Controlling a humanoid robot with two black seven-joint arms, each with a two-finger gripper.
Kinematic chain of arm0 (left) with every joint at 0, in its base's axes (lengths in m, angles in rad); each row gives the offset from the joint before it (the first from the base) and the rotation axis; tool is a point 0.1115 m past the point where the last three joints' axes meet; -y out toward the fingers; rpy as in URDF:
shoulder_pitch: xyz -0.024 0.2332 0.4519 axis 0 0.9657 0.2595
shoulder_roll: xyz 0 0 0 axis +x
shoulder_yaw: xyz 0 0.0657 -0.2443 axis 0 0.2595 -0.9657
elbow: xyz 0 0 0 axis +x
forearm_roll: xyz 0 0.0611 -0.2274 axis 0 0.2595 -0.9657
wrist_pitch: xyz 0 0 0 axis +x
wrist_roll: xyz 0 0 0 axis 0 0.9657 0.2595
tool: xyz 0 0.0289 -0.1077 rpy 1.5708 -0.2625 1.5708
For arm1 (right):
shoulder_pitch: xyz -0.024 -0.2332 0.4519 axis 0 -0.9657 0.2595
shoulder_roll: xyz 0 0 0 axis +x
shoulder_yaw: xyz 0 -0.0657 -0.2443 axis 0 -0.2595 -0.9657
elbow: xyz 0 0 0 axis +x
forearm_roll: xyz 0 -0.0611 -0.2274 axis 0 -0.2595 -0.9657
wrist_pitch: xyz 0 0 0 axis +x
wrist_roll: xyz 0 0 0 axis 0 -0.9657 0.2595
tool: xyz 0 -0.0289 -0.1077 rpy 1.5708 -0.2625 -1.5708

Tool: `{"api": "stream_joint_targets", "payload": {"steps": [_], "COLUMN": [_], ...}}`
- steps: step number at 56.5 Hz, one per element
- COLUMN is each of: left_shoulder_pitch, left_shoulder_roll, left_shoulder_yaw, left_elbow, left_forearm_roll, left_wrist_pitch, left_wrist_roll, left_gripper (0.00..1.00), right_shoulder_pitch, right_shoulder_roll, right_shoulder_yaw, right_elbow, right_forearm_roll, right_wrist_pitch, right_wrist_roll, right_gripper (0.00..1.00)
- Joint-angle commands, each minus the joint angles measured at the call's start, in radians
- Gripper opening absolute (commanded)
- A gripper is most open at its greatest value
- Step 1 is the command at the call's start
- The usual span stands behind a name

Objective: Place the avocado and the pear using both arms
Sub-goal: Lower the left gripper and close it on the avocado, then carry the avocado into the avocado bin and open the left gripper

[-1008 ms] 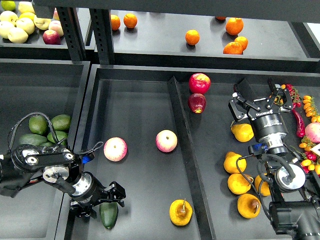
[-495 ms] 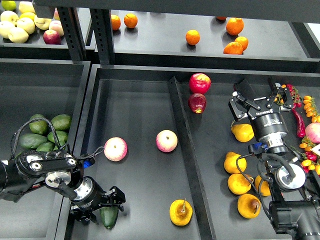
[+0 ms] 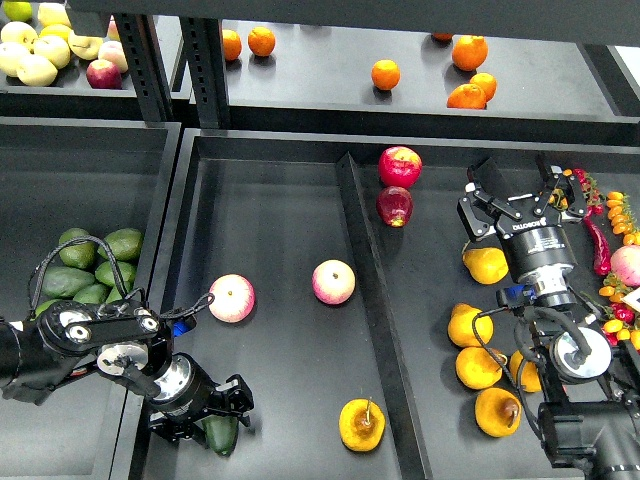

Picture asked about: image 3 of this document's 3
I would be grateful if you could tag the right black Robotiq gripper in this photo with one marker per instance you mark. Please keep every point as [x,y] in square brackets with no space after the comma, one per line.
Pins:
[531,232]

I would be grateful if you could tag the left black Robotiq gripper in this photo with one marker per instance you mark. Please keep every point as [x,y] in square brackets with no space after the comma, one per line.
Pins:
[187,394]

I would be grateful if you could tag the yellow pear with stem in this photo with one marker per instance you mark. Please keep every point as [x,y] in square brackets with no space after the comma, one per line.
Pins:
[361,425]

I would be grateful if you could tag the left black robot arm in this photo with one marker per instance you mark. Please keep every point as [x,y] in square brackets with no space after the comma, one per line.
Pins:
[126,342]

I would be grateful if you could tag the yellow pear upper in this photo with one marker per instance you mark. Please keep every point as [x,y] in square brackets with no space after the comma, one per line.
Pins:
[486,265]

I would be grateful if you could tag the yellow pear middle left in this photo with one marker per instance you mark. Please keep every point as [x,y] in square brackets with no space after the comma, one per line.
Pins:
[460,329]

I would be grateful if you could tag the green avocado lower right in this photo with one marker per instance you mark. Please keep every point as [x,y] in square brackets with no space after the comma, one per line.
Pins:
[115,294]

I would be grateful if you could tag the green avocado lower centre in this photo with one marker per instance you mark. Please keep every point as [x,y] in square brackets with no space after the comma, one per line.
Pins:
[96,293]

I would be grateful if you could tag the yellow pear centre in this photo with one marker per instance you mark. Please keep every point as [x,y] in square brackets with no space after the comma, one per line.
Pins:
[477,369]

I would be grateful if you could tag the yellow pear right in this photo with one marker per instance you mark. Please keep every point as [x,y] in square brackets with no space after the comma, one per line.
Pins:
[529,379]

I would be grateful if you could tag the green avocado top left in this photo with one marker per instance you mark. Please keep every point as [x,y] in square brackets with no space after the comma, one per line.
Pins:
[80,256]

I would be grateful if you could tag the yellow pear bottom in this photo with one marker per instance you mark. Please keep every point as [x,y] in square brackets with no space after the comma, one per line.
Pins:
[497,412]

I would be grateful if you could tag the yellow cherry tomato vine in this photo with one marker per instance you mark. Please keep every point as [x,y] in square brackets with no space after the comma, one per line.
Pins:
[559,196]

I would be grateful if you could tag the red cherry tomato vine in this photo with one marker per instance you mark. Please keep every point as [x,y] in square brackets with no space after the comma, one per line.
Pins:
[591,192]

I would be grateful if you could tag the red chili pepper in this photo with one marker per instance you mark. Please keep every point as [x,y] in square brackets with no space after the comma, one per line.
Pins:
[601,251]

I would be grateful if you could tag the orange cherry tomato vine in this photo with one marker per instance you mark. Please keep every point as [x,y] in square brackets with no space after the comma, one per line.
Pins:
[622,218]

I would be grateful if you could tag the orange front right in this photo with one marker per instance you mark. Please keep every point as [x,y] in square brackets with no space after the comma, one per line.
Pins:
[467,96]

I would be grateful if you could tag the pink apple left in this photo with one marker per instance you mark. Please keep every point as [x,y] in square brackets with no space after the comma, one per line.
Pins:
[234,298]

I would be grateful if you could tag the pink apple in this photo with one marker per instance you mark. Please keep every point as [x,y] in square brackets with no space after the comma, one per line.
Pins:
[333,282]
[234,298]

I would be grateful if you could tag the orange right small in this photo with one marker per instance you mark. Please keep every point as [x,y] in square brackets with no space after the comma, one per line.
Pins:
[487,83]

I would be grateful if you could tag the pink peach right edge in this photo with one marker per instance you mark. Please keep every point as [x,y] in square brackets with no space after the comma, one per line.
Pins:
[625,265]

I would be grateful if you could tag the bright red apple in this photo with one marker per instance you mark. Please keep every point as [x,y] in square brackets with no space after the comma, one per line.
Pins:
[399,166]

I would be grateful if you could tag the dark red apple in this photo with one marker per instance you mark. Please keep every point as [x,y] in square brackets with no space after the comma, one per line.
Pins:
[394,206]

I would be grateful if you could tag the white label card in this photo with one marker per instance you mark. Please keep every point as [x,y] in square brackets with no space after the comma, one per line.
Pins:
[632,299]

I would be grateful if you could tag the large orange upper right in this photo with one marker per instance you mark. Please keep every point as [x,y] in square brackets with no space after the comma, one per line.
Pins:
[469,52]

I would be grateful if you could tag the mixed cherry tomato cluster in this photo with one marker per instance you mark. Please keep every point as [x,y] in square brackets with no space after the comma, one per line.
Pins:
[619,321]

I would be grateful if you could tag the orange under shelf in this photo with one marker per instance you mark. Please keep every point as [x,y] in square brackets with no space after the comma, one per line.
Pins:
[442,37]

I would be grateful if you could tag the orange centre shelf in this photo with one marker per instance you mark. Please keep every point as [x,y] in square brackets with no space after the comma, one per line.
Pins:
[385,74]

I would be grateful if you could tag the pink apple centre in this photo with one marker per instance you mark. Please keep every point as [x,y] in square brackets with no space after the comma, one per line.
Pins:
[333,282]

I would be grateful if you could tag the black centre tray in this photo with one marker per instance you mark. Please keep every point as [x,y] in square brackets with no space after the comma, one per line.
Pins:
[268,207]

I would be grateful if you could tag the black tray divider left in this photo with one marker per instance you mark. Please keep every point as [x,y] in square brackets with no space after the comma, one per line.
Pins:
[397,390]

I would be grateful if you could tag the black upper shelf tray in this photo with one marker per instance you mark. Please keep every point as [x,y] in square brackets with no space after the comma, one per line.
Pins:
[319,80]

